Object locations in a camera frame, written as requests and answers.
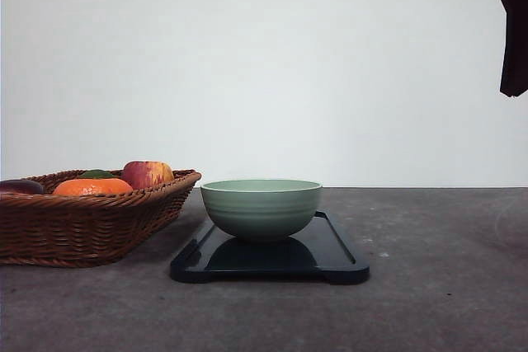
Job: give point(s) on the dark purple fruit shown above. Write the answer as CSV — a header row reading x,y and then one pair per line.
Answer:
x,y
22,187

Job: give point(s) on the red yellow apple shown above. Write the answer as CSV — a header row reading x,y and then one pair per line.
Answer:
x,y
141,175

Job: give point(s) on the brown wicker basket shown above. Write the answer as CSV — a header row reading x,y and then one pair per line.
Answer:
x,y
56,230

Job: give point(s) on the green ceramic bowl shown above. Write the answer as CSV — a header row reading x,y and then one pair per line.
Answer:
x,y
261,207

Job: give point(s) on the dark rectangular tray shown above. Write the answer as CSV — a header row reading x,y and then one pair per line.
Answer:
x,y
321,251

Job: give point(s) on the green fruit in basket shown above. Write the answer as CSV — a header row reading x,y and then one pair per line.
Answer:
x,y
95,173

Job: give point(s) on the orange mandarin fruit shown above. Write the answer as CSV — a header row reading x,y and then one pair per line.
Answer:
x,y
92,186

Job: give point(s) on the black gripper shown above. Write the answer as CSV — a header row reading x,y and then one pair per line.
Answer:
x,y
514,69

